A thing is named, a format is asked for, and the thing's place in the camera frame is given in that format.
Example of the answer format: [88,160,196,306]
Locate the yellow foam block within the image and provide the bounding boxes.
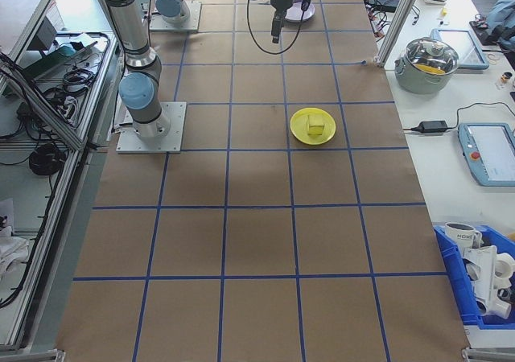
[306,114,326,137]

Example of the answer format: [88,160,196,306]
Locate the purple plate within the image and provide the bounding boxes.
[283,0,317,24]

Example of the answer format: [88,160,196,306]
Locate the yellow plate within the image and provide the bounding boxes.
[290,107,337,147]

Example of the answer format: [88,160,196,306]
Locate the glass pot lid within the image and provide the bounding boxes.
[404,36,459,76]

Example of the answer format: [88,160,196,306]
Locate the steel cooking pot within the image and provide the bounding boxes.
[393,36,460,95]

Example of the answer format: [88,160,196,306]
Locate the light blue teach pendant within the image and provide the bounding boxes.
[430,27,491,72]
[456,122,515,187]

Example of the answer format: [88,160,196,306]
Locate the person in blue-grey jacket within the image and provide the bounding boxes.
[484,0,515,51]

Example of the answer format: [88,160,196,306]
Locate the green circuit board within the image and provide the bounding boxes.
[23,31,100,81]

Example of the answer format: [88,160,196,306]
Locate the white mug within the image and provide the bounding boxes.
[444,221,483,250]

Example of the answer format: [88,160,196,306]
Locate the blue plastic bin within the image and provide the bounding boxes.
[433,224,515,331]

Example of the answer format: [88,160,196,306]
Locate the white plastic pipe assembly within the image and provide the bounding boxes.
[462,245,515,321]

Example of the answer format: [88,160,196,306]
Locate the white cloth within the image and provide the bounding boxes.
[0,199,31,282]

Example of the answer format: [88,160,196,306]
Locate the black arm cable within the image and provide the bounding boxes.
[245,0,303,56]

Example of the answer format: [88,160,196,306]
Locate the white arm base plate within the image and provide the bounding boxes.
[149,0,202,33]
[115,101,188,154]

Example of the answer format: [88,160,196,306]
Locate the aluminium frame post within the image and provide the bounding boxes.
[376,0,428,69]

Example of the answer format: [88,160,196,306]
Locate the black cable bundle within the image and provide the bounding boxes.
[28,142,68,176]

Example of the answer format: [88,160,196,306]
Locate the V-shaped metal bar frame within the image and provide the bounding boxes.
[0,0,126,353]

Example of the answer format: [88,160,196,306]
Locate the aluminium profile rail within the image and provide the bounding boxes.
[0,348,65,362]
[460,348,515,362]

